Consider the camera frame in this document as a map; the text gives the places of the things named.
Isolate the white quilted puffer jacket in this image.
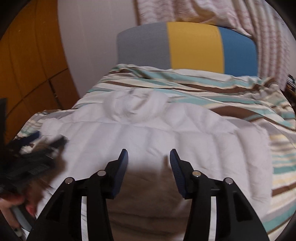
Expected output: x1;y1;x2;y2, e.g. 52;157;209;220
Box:
37;88;273;240

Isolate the person's left hand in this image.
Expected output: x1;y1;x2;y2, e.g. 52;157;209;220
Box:
1;195;37;230

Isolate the wooden wardrobe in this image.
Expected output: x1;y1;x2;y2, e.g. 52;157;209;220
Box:
1;1;79;142

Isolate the striped bed cover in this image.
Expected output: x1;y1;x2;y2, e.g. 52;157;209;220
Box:
18;64;295;240

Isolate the ship print curtain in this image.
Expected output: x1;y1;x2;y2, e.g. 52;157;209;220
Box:
136;0;290;89

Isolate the grey yellow blue headboard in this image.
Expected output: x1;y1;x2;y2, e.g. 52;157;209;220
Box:
117;22;258;76

